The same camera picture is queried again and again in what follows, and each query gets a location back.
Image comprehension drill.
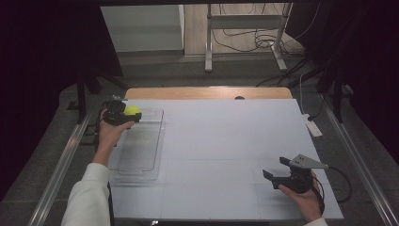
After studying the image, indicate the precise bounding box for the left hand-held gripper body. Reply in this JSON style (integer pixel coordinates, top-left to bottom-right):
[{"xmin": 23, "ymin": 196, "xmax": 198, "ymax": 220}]
[{"xmin": 103, "ymin": 95, "xmax": 128, "ymax": 127}]

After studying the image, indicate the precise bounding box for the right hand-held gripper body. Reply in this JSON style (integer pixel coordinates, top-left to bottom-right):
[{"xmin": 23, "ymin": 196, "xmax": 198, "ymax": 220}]
[{"xmin": 271, "ymin": 153, "xmax": 329, "ymax": 195}]

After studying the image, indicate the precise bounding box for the yellow tennis ball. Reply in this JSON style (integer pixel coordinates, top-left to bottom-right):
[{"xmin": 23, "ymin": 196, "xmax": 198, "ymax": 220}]
[{"xmin": 123, "ymin": 105, "xmax": 142, "ymax": 116}]

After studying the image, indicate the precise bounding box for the clear plastic tray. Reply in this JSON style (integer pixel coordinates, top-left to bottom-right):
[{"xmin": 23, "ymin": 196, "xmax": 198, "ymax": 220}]
[{"xmin": 107, "ymin": 107, "xmax": 167, "ymax": 183}]

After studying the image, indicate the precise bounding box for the person's left hand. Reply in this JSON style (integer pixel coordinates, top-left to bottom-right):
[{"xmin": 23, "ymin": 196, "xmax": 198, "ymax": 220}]
[{"xmin": 96, "ymin": 109, "xmax": 136, "ymax": 154}]

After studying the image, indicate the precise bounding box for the person's right hand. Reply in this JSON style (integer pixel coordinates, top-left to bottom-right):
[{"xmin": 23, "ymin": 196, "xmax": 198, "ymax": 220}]
[{"xmin": 278, "ymin": 170, "xmax": 326, "ymax": 224}]

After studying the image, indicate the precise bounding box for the white power strip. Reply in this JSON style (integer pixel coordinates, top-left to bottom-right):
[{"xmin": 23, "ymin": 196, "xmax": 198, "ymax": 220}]
[{"xmin": 302, "ymin": 113, "xmax": 324, "ymax": 138}]

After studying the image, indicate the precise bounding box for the white board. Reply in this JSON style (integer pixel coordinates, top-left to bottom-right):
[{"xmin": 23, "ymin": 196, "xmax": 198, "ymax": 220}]
[{"xmin": 107, "ymin": 99, "xmax": 344, "ymax": 220}]

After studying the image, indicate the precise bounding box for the dark curtain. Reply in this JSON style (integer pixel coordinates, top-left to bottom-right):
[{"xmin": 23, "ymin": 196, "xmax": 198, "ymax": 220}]
[
  {"xmin": 0, "ymin": 0, "xmax": 124, "ymax": 202},
  {"xmin": 284, "ymin": 0, "xmax": 399, "ymax": 158}
]

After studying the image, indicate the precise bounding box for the white cabinet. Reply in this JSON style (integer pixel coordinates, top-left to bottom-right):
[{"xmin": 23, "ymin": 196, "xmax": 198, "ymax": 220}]
[{"xmin": 100, "ymin": 4, "xmax": 185, "ymax": 53}]

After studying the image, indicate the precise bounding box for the black floor frame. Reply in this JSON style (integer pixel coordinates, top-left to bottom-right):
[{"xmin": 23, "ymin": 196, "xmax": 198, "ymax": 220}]
[{"xmin": 79, "ymin": 123, "xmax": 103, "ymax": 146}]

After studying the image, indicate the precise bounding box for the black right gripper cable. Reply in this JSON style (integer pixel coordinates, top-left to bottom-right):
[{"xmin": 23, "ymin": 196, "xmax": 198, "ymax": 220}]
[{"xmin": 311, "ymin": 166, "xmax": 353, "ymax": 215}]

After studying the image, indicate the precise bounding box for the aluminium rail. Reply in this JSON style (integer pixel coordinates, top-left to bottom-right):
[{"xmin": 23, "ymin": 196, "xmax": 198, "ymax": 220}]
[
  {"xmin": 27, "ymin": 112, "xmax": 92, "ymax": 226},
  {"xmin": 320, "ymin": 93, "xmax": 399, "ymax": 226}
]

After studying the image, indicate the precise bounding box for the white cable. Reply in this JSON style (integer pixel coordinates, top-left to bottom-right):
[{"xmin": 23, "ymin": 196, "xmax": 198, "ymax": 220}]
[{"xmin": 298, "ymin": 73, "xmax": 308, "ymax": 116}]

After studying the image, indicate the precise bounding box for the tangle of black floor cables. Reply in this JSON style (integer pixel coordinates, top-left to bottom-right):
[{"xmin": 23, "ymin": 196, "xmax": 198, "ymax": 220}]
[{"xmin": 211, "ymin": 3, "xmax": 322, "ymax": 58}]

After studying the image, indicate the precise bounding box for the grey metal desk frame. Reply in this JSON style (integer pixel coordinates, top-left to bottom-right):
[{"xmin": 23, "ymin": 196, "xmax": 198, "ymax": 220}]
[{"xmin": 204, "ymin": 3, "xmax": 293, "ymax": 73}]

